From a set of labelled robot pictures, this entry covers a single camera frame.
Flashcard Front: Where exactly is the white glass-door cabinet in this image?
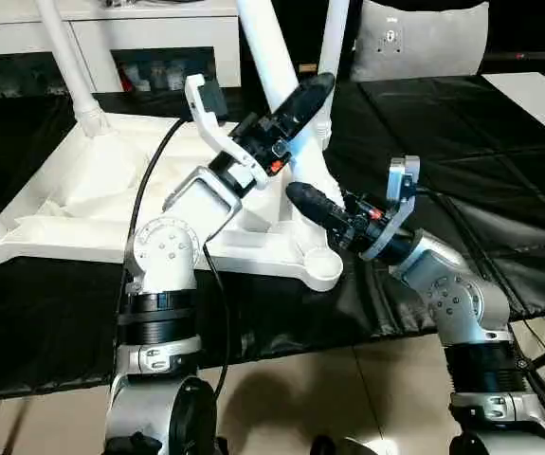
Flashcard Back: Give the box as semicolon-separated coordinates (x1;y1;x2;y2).
0;0;243;94

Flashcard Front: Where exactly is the grey cushion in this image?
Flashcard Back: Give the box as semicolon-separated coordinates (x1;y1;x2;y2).
350;0;490;82

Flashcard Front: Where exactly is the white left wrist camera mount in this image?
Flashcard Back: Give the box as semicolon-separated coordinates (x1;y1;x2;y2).
184;74;271;191

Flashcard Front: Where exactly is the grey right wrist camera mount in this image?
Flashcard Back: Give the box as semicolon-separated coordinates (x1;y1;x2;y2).
359;154;423;261

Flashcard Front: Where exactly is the white board on right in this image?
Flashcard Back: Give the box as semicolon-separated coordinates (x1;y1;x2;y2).
482;71;545;153

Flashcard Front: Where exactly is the black monitor with red logo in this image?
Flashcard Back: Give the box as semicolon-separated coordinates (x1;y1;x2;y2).
482;49;545;63

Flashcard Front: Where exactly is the black cabinet with gold label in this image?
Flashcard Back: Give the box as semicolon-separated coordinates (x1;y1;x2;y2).
271;0;363;84

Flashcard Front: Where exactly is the white plastic table top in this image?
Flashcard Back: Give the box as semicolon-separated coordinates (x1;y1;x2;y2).
0;111;344;293

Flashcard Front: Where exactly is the black work mat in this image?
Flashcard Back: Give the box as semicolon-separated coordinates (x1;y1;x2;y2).
0;75;545;404

